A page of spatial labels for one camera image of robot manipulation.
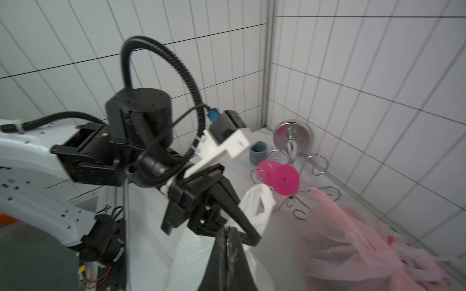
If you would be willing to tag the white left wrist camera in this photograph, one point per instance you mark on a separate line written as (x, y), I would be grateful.
(228, 135)

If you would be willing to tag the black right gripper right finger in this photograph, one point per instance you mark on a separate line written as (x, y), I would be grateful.
(239, 276)

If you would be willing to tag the teal green cup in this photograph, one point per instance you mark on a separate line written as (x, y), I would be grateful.
(258, 153)

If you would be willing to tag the pink plastic bag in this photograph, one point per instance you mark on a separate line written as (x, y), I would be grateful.
(344, 249)

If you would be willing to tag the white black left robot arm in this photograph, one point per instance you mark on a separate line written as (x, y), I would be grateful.
(134, 146)

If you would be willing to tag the white plastic bag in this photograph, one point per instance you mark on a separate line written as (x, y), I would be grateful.
(194, 251)

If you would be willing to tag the pink silver cup stand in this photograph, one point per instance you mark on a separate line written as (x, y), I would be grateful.
(279, 170)

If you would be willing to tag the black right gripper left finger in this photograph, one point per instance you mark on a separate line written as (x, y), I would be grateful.
(215, 277)

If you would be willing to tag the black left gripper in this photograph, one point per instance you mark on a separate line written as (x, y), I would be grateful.
(199, 199)

